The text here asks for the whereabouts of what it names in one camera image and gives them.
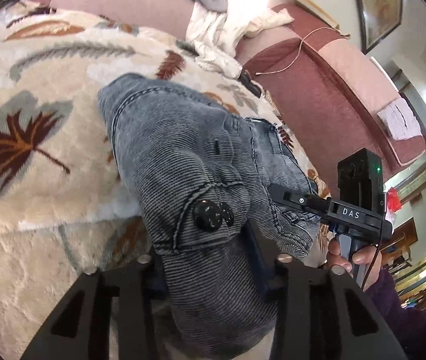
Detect white charging cable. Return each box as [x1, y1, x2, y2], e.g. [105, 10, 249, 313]
[255, 25, 350, 77]

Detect purple sleeve forearm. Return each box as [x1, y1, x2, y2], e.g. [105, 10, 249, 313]
[366, 270, 426, 359]

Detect white crumpled floral sheet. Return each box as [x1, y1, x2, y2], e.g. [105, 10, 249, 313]
[185, 0, 293, 79]

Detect person right hand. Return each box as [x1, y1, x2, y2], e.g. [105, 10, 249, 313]
[323, 239, 382, 291]

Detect black camera box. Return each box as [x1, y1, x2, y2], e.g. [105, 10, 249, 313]
[337, 148, 384, 215]

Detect leaf pattern fleece blanket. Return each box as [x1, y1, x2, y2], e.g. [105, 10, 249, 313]
[0, 0, 329, 359]

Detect large framed picture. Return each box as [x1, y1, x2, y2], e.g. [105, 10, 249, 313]
[356, 0, 403, 54]

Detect yellow book on headboard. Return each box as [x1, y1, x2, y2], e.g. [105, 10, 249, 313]
[293, 0, 340, 30]

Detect black sunglasses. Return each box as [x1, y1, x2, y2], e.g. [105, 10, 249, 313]
[237, 68, 263, 98]

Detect blue denim pants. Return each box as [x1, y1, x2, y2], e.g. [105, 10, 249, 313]
[98, 74, 319, 359]

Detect grey striped folded cloth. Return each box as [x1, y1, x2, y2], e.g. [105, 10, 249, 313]
[377, 97, 422, 141]

